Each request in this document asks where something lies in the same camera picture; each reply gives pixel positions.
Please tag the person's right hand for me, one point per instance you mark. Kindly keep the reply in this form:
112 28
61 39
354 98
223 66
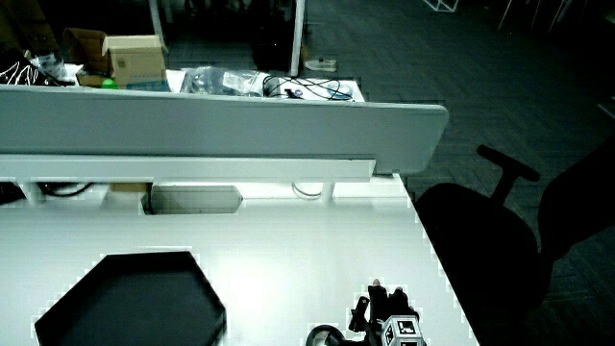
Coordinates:
390 307

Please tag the black tape roll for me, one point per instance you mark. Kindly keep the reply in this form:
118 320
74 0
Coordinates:
313 335

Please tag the white desk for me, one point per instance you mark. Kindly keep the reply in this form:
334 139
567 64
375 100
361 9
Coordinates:
298 240

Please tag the black office chair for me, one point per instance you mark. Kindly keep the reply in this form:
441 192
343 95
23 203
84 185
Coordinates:
485 250

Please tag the grey partition panel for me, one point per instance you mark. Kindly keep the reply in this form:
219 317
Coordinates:
216 127

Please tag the white shoe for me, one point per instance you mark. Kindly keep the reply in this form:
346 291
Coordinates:
321 64

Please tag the black hexagonal tray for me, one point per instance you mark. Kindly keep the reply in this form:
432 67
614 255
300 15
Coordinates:
134 303

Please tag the clear plastic bag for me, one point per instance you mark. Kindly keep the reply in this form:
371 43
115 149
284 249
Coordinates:
221 81

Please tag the small brown box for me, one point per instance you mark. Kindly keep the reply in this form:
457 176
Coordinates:
130 187

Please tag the pale cardboard box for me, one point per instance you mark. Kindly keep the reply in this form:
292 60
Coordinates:
138 61

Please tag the small green ball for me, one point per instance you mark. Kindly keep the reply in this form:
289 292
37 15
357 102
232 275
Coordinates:
109 84

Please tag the thin white pole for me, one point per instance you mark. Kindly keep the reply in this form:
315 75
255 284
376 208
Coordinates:
156 21

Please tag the open brown cardboard box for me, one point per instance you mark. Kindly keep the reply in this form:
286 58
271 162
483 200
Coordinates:
86 48

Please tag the crumpled clear plastic wrap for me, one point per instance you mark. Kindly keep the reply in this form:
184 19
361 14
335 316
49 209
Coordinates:
50 65

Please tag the black bag with white lines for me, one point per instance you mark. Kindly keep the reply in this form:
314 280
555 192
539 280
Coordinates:
19 69

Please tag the brown jacket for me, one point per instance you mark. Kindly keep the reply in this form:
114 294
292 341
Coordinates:
24 24

